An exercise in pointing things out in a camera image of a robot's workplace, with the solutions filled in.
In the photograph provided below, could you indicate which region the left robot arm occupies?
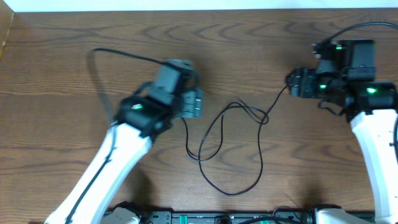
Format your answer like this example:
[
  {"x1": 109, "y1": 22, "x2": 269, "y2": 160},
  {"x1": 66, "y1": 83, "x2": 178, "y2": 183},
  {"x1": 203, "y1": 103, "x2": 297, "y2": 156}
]
[{"x1": 46, "y1": 58, "x2": 203, "y2": 223}]

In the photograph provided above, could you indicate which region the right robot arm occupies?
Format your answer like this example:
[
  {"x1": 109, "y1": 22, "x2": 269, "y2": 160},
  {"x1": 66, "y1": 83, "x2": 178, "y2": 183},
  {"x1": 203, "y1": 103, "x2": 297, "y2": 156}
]
[{"x1": 285, "y1": 39, "x2": 397, "y2": 223}]

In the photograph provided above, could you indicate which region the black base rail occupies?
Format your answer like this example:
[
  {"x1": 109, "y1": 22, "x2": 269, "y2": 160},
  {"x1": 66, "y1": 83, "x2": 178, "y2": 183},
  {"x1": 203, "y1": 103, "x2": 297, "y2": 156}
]
[{"x1": 102, "y1": 203, "x2": 376, "y2": 224}]

